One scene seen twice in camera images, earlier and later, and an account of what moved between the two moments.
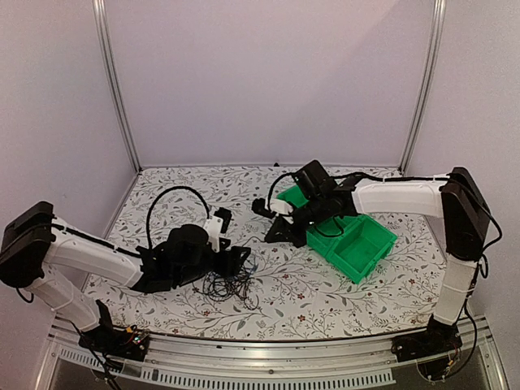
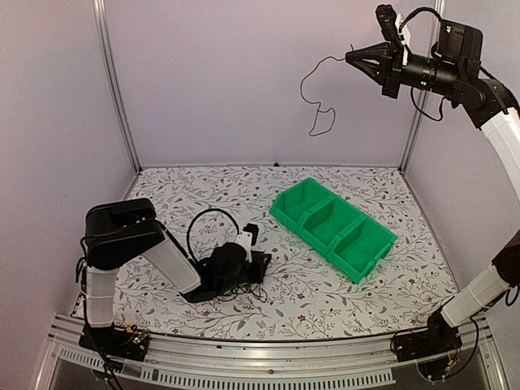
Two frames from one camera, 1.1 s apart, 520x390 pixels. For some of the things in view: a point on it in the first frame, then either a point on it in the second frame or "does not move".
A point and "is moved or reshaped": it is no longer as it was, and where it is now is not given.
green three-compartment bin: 357,249 does not move
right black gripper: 285,234 → 388,75
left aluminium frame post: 105,50 does not move
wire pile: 220,288 is moved or reshaped
